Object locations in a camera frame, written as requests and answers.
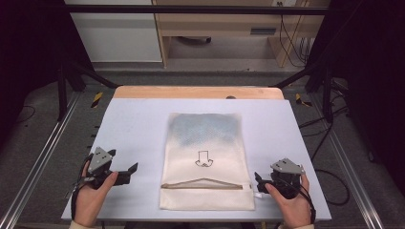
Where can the black horizontal frame bar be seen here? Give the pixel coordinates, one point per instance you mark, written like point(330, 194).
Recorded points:
point(191, 9)

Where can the person's right hand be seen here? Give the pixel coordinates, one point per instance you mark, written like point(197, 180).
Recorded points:
point(294, 210)

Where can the person's left hand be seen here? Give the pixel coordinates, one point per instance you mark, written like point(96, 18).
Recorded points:
point(89, 202)

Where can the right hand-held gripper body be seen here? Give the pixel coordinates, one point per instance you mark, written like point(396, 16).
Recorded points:
point(286, 178)

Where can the cream mesh laundry bag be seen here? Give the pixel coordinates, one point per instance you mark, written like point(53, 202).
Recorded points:
point(205, 143)

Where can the white foam mat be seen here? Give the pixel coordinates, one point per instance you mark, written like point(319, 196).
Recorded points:
point(133, 127)

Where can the aluminium floor rail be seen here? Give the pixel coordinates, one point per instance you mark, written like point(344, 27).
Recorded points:
point(38, 159)
point(350, 165)

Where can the wooden table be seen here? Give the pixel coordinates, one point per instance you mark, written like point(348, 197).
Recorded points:
point(191, 92)

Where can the black curtain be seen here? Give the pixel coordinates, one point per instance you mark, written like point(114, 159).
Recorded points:
point(28, 47)
point(372, 63)

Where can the light wooden desk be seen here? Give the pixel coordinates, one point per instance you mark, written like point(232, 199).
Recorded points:
point(223, 22)

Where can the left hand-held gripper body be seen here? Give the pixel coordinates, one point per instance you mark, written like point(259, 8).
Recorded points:
point(99, 160)

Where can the black metal stand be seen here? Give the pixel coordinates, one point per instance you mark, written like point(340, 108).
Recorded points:
point(63, 92)
point(327, 92)

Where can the yellow black tape strip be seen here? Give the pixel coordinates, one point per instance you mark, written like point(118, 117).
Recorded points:
point(301, 100)
point(97, 99)

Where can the white cabinet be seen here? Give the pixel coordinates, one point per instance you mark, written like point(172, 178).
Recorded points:
point(117, 35)

